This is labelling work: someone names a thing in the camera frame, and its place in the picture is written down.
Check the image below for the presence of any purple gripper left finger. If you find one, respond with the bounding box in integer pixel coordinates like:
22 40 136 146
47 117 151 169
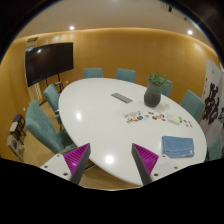
64 143 91 184

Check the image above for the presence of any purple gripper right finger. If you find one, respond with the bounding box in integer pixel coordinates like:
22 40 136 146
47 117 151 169
131 143 159 185

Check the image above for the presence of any blue folded towel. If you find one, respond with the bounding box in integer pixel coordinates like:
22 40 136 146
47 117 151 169
162 136 194 158

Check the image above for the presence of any colourful stickers pile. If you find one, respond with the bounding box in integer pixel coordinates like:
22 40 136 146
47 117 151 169
123 111 166 124

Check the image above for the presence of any teal chair near left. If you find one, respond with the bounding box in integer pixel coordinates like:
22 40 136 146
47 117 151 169
25 100 76 154

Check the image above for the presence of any white packet with green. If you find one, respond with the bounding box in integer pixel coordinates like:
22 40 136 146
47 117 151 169
167 114 183 125

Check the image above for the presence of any grey plant pot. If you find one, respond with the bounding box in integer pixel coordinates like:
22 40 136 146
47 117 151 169
144 82 161 107

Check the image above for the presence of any white step stool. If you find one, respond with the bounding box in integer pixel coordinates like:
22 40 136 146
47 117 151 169
7 135 24 161

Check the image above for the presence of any small black stool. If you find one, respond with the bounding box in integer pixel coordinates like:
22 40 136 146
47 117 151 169
9 114 26 143

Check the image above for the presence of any teal chair left middle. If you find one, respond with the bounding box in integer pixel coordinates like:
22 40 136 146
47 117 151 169
43 84 61 122

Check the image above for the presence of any teal chair near right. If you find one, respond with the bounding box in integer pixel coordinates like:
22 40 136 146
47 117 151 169
206 136 222 161

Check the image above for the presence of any teal chair behind plant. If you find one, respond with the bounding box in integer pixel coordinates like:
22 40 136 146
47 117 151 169
161 80 173 96

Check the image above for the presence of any white calligraphy banner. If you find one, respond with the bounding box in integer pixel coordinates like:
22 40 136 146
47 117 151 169
200 60 224 146

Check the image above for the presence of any green potted plant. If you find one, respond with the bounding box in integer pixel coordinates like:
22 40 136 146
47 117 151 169
147 72 168 86

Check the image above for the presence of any teal chair far left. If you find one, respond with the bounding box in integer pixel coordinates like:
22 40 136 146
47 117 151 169
83 68 103 79

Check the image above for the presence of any teal chair far middle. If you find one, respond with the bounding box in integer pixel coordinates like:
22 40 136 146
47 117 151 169
115 68 136 83

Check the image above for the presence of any large black wall screen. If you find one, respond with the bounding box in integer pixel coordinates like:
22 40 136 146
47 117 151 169
25 42 74 86

